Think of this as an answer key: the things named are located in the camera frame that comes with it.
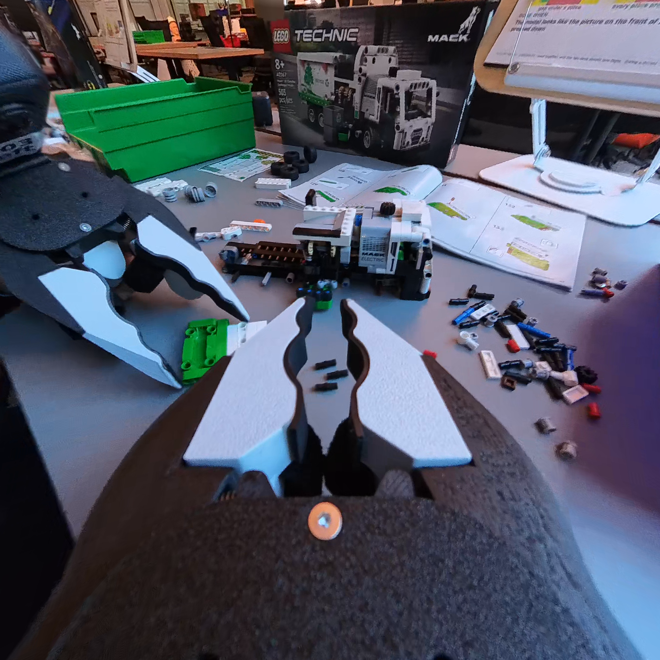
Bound white cardboard box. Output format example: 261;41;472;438
72;0;137;73

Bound white document stand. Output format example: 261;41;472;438
473;0;660;228

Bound cluster of grey lego connectors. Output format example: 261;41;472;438
580;267;629;300

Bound wooden work table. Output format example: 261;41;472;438
134;44;265;78

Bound blue plastic bin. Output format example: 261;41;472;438
575;260;660;521

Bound black lego set box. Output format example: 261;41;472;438
271;0;496;168

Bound green black lego subassembly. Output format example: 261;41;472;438
296;278;343;311

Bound green and white lego panel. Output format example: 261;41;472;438
180;318;269;383

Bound partly built lego truck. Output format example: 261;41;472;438
219;200;434;301

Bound green plastic bin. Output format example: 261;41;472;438
54;76;257;184

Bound laminated instruction sheet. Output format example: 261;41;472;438
485;0;660;68

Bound open instruction booklet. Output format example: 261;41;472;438
278;162;587;292

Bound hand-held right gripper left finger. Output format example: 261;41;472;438
183;297;315;498

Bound green white sticker sheet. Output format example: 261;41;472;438
197;148;282;182

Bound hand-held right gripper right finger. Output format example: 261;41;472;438
340;298;473;471

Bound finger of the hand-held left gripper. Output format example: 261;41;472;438
37;264;184;389
135;214;251;322

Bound black cardboard box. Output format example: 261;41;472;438
31;0;106;88

